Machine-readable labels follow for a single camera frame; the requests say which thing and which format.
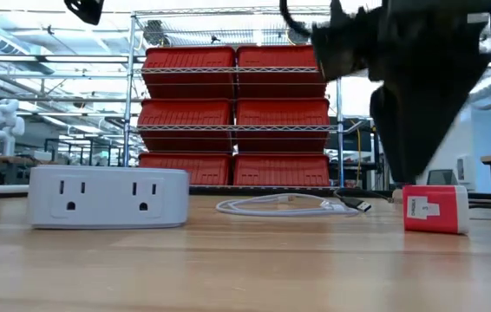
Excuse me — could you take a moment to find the white wall dispenser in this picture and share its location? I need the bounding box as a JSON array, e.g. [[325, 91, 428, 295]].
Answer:
[[456, 154, 473, 185]]

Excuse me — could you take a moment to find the black monitor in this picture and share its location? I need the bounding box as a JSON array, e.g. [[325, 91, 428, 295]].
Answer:
[[326, 117, 373, 153]]

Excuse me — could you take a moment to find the white USB cable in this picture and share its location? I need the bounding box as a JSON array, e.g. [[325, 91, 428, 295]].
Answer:
[[215, 192, 360, 218]]

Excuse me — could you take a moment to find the red plastic bin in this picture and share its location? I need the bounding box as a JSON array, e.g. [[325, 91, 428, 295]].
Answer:
[[138, 152, 233, 187], [235, 97, 331, 153], [232, 153, 331, 188], [137, 98, 234, 153], [236, 44, 328, 99], [142, 46, 236, 100]]

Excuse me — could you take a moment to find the thin yellow cable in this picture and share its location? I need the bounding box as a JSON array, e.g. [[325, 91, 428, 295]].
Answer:
[[354, 123, 363, 185]]

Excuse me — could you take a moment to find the dark grey chair back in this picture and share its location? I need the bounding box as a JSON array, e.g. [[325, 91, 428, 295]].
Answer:
[[426, 168, 460, 187]]

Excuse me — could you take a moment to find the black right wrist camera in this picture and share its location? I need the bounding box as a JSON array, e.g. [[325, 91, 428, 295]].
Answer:
[[312, 0, 386, 82]]

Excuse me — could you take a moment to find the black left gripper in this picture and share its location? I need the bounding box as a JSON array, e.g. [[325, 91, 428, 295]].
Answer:
[[63, 0, 105, 26]]

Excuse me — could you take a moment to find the black USB cable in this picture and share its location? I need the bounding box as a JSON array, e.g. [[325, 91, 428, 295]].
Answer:
[[333, 187, 396, 214]]

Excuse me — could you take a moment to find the rounded white power strip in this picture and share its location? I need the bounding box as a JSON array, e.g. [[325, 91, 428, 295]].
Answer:
[[27, 165, 191, 231]]

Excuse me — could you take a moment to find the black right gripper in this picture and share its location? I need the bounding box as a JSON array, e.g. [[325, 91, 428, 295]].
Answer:
[[369, 0, 491, 185]]

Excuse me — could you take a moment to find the red USB wall charger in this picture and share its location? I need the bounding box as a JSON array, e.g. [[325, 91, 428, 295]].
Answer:
[[402, 184, 470, 236]]

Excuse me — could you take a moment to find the black robot arm with cables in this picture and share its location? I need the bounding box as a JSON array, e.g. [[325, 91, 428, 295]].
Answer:
[[0, 185, 491, 208]]

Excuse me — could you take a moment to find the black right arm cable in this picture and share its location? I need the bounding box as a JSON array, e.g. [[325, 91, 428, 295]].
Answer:
[[278, 0, 315, 38]]

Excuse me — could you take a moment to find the chrome wire shelf rack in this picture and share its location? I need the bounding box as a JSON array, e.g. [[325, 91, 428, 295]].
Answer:
[[122, 5, 373, 191]]

